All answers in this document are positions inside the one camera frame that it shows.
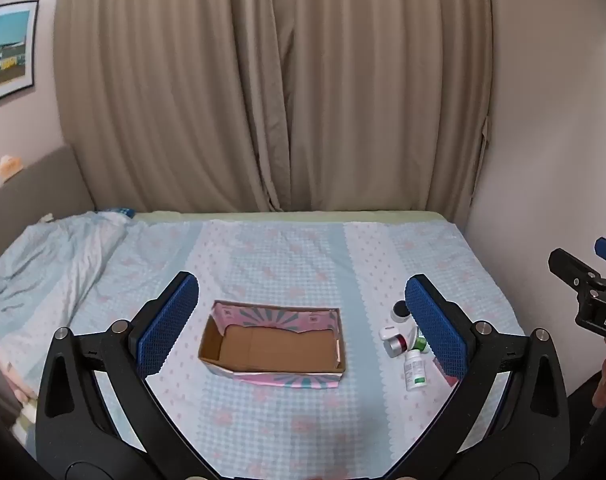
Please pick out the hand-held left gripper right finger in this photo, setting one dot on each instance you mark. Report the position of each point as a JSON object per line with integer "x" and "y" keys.
{"x": 438, "y": 330}

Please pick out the black lid jar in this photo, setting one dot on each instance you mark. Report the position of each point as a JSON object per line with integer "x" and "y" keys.
{"x": 400, "y": 311}

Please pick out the blue pink printed bedsheet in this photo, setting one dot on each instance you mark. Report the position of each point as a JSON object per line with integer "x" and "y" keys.
{"x": 283, "y": 260}

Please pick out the beige curtain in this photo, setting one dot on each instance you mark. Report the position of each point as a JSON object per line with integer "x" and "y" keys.
{"x": 233, "y": 85}

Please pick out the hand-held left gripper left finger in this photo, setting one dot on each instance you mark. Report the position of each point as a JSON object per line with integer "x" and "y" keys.
{"x": 168, "y": 325}

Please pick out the grey padded headboard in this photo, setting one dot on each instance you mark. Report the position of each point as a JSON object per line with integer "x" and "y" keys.
{"x": 43, "y": 190}

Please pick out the small red silver container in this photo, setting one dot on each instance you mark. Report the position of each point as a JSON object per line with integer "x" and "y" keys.
{"x": 397, "y": 346}

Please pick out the patterned cardboard box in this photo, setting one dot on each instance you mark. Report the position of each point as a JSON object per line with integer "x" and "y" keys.
{"x": 278, "y": 347}

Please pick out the white pill bottle green label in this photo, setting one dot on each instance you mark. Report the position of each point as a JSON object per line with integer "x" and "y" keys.
{"x": 416, "y": 371}

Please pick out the small blue patterned item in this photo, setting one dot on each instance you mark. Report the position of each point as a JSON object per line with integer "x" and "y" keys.
{"x": 123, "y": 212}

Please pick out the crumpled light blue quilt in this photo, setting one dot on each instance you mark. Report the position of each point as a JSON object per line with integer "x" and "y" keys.
{"x": 43, "y": 260}

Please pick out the white earbuds case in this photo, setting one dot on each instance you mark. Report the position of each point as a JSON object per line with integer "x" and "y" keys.
{"x": 388, "y": 333}

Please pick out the small orange figure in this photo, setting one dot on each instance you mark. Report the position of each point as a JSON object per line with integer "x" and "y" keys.
{"x": 10, "y": 166}

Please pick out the framed wall poster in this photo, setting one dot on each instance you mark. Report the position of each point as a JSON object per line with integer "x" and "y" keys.
{"x": 8, "y": 55}

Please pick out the green white jar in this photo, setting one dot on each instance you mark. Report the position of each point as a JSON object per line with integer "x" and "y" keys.
{"x": 421, "y": 345}

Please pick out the pink floral pillow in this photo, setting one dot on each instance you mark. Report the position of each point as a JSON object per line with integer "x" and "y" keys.
{"x": 8, "y": 375}

